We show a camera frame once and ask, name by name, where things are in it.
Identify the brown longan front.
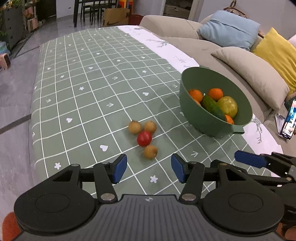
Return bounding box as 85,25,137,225
144,145,158,160

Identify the brown longan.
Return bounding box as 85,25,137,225
144,145,158,160
144,120,157,134
128,120,142,135

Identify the red tomato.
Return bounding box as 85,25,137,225
137,131,152,147

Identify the smartphone with lit screen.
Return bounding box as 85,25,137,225
280,99,296,141

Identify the orange tangerine front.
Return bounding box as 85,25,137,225
225,115,234,125

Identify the orange tangerine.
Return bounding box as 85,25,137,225
189,89,203,104
208,88,224,101
225,115,234,125

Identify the green cucumber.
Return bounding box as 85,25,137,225
201,95,226,121

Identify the yellow green pear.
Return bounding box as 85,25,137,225
217,96,238,118

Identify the orange tangerine back left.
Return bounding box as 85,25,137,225
189,89,203,104

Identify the green checked tablecloth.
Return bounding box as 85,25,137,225
31,26,282,195

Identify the orange tangerine back right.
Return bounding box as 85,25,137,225
208,88,224,101

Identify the beige cushion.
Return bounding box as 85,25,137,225
212,47,289,110

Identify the green plastic bowl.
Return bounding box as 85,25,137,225
179,67,252,137

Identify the yellow cushion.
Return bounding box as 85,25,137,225
252,28,296,95

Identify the white cushion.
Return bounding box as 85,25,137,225
288,34,296,48

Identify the beige sofa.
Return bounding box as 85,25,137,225
140,15,295,156

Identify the light blue cushion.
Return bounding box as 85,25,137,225
197,10,260,51

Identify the pink small heater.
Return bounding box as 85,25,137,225
0,53,11,69

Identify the brown nike paper bag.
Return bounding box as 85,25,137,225
102,8,130,27

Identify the brown bag on sofa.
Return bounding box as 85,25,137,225
223,0,248,19

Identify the dark dining table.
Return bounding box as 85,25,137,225
73,0,118,27

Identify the grey drawer cabinet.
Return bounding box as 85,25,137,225
1,6,25,50

